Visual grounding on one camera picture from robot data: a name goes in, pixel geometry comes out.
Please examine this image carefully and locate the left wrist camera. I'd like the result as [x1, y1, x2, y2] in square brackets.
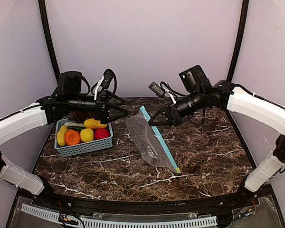
[91, 68, 117, 101]

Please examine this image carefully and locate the yellow pear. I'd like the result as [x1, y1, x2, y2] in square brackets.
[57, 125, 68, 146]

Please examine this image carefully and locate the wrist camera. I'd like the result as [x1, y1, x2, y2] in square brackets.
[149, 81, 181, 103]
[91, 68, 117, 101]

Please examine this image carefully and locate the yellow mango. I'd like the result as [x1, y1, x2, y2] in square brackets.
[84, 118, 107, 129]

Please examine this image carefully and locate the white garlic bulb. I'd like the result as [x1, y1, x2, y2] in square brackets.
[64, 122, 85, 127]

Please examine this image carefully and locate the red apple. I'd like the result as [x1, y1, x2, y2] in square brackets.
[94, 128, 110, 140]

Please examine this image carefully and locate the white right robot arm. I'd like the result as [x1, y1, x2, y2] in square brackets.
[148, 65, 285, 192]

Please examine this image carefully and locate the light blue cable duct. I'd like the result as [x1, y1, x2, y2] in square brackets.
[20, 203, 218, 228]

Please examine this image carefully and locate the light blue plastic basket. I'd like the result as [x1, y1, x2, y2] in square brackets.
[54, 119, 114, 157]

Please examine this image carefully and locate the yellow lemon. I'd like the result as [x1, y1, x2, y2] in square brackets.
[80, 128, 94, 143]

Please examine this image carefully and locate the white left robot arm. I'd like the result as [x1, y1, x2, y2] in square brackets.
[0, 69, 128, 196]

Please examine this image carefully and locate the green cucumber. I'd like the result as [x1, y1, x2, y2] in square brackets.
[67, 125, 85, 132]

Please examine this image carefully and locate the clear zip top bag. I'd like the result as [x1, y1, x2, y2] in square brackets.
[125, 106, 181, 174]

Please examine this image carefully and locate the black front rail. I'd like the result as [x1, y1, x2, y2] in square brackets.
[33, 187, 274, 216]

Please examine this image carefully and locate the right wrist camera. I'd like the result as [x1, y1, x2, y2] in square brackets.
[149, 81, 181, 103]

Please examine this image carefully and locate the orange fruit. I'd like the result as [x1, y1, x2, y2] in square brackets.
[65, 130, 81, 146]

